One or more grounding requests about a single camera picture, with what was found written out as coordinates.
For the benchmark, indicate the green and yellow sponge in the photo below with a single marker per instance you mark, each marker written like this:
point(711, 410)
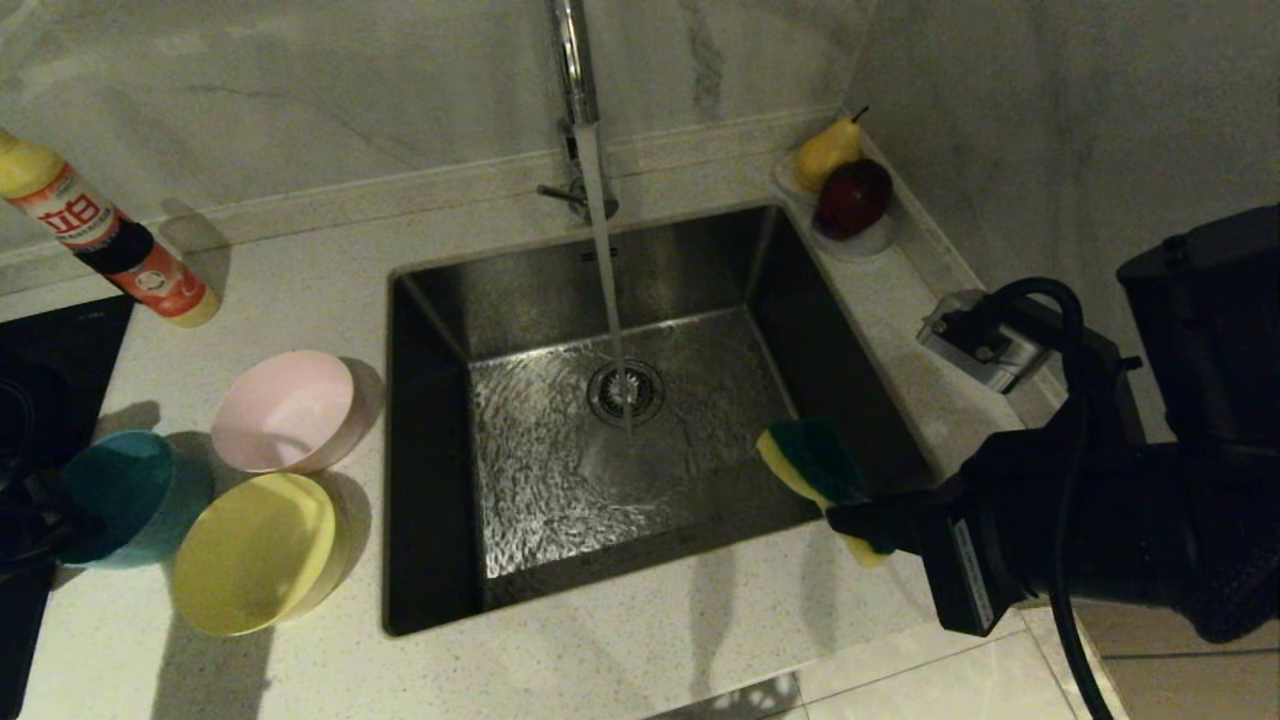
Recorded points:
point(810, 450)

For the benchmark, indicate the blue plastic bowl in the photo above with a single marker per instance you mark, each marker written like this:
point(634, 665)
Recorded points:
point(140, 500)

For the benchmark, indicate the pink plastic bowl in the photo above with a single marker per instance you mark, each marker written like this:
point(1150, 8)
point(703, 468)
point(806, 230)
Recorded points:
point(285, 410)

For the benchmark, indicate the chrome faucet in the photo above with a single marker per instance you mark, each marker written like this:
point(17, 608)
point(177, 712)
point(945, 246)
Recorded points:
point(573, 60)

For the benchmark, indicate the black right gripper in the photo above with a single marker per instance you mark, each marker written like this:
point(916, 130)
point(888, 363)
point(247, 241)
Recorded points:
point(985, 560)

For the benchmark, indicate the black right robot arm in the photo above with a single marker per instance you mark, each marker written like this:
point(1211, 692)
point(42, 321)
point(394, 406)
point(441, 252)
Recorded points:
point(1180, 520)

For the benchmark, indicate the yellow plastic bowl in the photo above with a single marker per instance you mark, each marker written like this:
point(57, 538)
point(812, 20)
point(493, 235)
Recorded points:
point(250, 555)

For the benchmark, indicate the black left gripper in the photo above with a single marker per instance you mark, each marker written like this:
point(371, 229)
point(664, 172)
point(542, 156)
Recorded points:
point(12, 500)

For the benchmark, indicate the black induction cooktop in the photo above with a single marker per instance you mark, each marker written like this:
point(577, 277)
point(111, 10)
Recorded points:
point(40, 350)

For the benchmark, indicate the round metal sink drain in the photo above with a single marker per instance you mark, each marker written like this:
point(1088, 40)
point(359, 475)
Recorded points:
point(626, 392)

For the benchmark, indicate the yellow pear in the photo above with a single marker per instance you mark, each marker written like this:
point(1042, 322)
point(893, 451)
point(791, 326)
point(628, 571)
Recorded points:
point(825, 155)

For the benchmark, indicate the dark red apple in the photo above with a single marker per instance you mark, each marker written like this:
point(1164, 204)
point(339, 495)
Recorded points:
point(853, 198)

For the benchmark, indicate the small white dish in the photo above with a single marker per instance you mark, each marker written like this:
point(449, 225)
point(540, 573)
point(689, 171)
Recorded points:
point(860, 245)

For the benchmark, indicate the stainless steel sink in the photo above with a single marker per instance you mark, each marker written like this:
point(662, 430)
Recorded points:
point(700, 300)

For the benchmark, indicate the orange dish soap bottle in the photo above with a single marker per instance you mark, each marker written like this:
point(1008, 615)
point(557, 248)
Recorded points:
point(100, 230)

